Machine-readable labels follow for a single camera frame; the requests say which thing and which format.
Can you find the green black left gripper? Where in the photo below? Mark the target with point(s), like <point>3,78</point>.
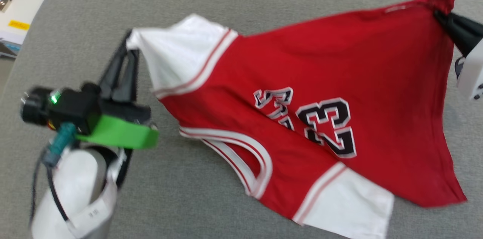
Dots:
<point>120,131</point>

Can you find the red white basketball jersey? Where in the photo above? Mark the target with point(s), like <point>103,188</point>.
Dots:
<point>377,62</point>

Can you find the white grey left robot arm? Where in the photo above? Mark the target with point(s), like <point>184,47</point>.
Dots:
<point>79,178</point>

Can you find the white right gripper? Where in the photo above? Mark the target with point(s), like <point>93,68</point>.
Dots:
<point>473,77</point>

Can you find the yellow sticker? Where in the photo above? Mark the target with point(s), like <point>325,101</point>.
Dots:
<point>19,25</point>

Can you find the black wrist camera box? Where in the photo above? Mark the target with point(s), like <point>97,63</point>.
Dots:
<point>81,107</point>

